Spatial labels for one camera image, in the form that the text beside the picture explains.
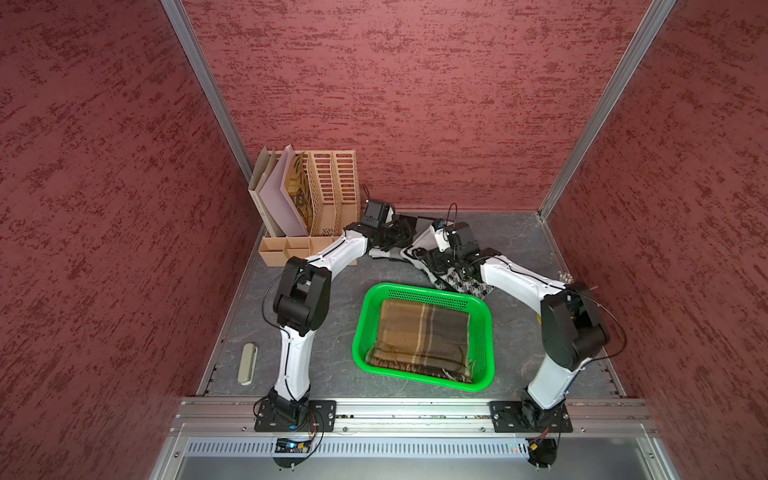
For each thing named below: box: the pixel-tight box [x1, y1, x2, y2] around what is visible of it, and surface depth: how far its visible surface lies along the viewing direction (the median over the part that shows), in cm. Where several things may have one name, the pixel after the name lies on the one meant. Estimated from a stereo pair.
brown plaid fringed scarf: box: [366, 299, 475, 383], surface depth 87 cm
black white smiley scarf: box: [400, 246, 494, 299], surface depth 97 cm
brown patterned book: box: [283, 151, 314, 234], surface depth 105 cm
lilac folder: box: [259, 144, 309, 237], surface depth 94 cm
